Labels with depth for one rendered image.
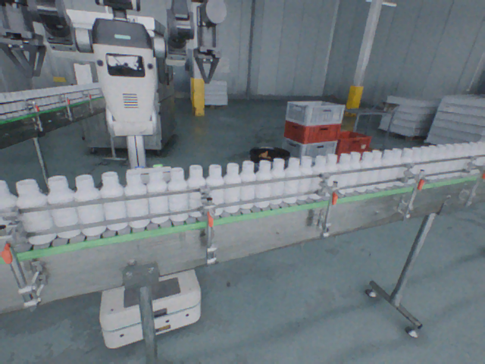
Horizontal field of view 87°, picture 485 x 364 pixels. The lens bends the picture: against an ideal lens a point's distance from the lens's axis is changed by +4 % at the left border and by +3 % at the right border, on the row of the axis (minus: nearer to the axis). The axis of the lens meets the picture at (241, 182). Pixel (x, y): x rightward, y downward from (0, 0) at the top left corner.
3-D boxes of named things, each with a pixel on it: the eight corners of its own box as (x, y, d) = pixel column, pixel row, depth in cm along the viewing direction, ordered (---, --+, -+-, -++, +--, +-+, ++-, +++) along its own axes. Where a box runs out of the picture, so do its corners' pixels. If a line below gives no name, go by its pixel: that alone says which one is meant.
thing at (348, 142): (337, 155, 346) (341, 139, 338) (317, 146, 380) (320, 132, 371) (368, 152, 371) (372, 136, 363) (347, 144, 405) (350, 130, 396)
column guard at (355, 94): (349, 117, 970) (357, 86, 925) (342, 115, 1003) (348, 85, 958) (358, 117, 984) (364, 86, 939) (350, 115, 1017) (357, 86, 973)
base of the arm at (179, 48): (164, 29, 117) (167, 54, 116) (166, 16, 109) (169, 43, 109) (184, 31, 120) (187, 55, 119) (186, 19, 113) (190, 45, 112)
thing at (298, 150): (300, 162, 311) (303, 145, 302) (280, 152, 343) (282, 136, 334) (335, 156, 339) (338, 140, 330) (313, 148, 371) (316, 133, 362)
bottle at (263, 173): (260, 199, 95) (264, 158, 89) (272, 205, 91) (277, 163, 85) (248, 203, 92) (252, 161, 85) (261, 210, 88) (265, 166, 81)
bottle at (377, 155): (361, 183, 116) (370, 148, 109) (375, 186, 113) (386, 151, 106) (358, 187, 111) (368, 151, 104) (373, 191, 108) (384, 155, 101)
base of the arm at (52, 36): (73, 45, 103) (70, 17, 104) (68, 32, 95) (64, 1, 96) (47, 43, 100) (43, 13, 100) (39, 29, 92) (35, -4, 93)
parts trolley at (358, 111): (347, 156, 494) (360, 104, 454) (328, 149, 540) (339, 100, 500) (386, 153, 533) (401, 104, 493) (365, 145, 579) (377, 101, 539)
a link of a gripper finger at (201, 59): (213, 83, 87) (213, 52, 83) (219, 84, 81) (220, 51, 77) (193, 83, 84) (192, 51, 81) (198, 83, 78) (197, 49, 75)
